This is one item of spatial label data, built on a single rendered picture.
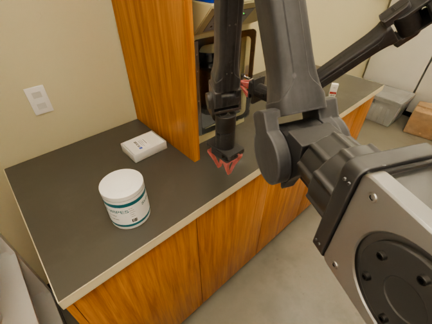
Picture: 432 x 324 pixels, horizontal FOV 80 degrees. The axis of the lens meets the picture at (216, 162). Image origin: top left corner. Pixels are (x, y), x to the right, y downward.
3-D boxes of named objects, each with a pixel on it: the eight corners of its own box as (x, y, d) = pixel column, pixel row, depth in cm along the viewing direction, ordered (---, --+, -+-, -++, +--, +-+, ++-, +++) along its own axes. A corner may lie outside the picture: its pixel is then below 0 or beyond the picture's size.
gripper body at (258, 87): (261, 74, 103) (276, 80, 99) (258, 98, 109) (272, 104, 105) (251, 78, 99) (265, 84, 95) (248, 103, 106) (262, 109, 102)
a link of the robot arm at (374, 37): (414, 4, 65) (425, 33, 71) (403, -7, 68) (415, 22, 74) (273, 103, 90) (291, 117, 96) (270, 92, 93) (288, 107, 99)
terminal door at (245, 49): (197, 135, 116) (192, 40, 90) (247, 115, 130) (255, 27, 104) (198, 137, 115) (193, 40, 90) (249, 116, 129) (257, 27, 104)
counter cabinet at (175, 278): (80, 279, 166) (8, 176, 108) (278, 150, 271) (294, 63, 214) (130, 379, 127) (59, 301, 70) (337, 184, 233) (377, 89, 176)
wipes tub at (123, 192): (104, 213, 88) (90, 180, 79) (139, 193, 95) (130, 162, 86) (122, 237, 81) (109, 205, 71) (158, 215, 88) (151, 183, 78)
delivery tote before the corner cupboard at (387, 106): (341, 111, 338) (349, 87, 317) (357, 101, 358) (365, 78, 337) (389, 129, 303) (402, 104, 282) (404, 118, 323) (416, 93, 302)
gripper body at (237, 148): (221, 138, 82) (221, 117, 77) (244, 153, 76) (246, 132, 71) (205, 146, 79) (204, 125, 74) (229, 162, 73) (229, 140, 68)
